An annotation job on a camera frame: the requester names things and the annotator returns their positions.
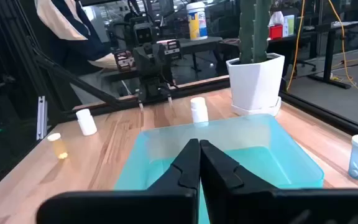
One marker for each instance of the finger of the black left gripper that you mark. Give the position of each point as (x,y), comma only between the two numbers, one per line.
(163,90)
(148,93)

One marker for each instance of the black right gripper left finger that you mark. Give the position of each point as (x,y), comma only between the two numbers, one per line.
(166,205)

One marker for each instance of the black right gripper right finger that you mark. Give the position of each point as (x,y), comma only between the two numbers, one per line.
(244,205)

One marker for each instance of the amber pill bottle white cap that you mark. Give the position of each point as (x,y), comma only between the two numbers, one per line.
(57,146)

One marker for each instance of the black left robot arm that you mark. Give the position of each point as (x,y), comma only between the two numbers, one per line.
(169,49)

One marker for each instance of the teal translucent plastic basket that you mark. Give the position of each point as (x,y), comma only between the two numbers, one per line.
(259,161)

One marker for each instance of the yellow blue wipes canister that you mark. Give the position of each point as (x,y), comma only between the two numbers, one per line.
(197,20)

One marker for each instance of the person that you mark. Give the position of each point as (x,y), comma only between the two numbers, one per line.
(73,46)

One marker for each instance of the white plant pot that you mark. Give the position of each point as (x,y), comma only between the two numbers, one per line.
(256,84)

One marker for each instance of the green cactus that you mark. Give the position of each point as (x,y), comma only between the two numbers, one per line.
(253,31)

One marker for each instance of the red box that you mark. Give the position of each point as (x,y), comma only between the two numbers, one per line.
(275,31)

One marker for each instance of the white green box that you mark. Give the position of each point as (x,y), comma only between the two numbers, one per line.
(288,25)

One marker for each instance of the black standing desk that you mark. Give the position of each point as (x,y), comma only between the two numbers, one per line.
(337,26)

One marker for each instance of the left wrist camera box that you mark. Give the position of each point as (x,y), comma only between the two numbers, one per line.
(143,34)

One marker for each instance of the silver metal bracket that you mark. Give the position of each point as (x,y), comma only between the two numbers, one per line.
(41,118)

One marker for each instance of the black aluminium table frame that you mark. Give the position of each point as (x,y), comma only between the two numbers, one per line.
(322,115)

